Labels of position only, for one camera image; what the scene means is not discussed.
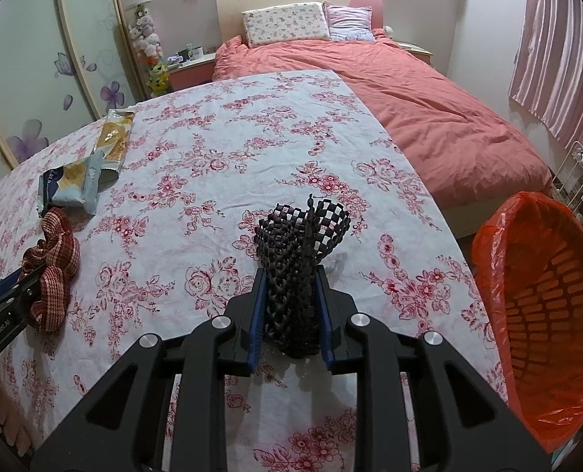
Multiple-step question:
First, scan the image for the striped pink pillow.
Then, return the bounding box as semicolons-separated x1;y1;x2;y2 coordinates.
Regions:
323;2;375;42

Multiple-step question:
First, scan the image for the pink striped curtain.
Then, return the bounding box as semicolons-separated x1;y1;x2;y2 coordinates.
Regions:
509;0;583;148

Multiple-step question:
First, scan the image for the person's left hand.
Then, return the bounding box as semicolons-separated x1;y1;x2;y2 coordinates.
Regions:
0;377;33;458

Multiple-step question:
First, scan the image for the pink bed duvet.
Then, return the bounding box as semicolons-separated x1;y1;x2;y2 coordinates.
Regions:
212;33;552;209

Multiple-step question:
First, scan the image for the pink nightstand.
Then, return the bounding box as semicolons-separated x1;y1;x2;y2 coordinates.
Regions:
169;53;216;90
397;42;434;65

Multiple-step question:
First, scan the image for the right pink nightstand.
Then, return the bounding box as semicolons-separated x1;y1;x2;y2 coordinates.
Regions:
397;42;434;65

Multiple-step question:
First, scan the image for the orange trash basket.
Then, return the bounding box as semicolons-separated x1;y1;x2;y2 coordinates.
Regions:
472;192;583;453

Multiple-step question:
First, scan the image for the glass floral wardrobe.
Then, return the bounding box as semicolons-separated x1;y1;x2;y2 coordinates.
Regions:
0;0;141;179

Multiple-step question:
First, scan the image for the dark blue snack wrapper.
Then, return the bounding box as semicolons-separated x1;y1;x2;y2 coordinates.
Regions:
93;109;136;185

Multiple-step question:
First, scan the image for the white wire rack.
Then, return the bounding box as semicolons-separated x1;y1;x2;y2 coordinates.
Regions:
553;141;583;216

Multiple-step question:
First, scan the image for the red plaid scrunchie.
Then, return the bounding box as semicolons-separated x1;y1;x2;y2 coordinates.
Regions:
22;208;80;335

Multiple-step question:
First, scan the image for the floral white pillow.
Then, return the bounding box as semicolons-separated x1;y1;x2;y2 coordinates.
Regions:
242;1;330;48

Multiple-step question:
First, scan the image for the black woven mat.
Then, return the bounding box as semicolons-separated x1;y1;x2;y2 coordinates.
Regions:
254;198;350;360

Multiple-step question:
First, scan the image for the left pink nightstand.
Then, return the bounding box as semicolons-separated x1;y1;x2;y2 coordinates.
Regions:
169;53;216;90

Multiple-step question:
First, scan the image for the green plush toy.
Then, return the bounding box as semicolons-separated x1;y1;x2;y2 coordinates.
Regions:
148;63;170;97

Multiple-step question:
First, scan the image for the blue wet wipes pack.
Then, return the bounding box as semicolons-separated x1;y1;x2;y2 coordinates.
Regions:
37;150;104;216

